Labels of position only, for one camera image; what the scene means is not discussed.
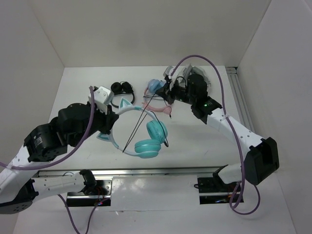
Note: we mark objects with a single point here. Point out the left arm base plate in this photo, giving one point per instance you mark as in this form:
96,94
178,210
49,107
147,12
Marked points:
101,195

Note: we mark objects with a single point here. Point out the aluminium rail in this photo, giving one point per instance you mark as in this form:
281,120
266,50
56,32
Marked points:
243,111
135,172

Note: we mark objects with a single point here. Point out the grey over-ear headphones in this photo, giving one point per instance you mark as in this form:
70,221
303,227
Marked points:
192,70

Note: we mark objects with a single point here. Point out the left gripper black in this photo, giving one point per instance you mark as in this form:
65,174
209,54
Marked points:
108,120

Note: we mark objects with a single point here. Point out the aluminium rail at front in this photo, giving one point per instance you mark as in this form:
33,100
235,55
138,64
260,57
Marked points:
135,172

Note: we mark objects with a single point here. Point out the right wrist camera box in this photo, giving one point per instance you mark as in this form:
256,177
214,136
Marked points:
171,75

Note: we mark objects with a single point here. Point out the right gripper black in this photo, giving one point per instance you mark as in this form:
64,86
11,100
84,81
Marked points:
167,94

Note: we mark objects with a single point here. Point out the aluminium rail at right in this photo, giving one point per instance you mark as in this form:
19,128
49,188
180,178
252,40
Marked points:
243,111

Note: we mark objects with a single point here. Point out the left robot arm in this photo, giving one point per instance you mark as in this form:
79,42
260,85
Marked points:
19,189

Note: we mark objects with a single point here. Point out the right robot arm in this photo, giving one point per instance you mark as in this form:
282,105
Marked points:
260,155

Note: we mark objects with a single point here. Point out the pink blue cat-ear headphones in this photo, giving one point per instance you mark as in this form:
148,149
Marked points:
150,94

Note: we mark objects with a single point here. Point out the small black headphones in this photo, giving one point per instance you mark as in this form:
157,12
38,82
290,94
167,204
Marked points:
123,88

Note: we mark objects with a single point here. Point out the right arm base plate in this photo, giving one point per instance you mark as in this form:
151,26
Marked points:
212,191

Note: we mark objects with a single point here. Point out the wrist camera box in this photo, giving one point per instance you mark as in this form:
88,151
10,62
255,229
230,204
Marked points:
102,98
171,75

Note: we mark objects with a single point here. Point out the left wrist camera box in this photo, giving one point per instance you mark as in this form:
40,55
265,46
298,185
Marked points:
102,98

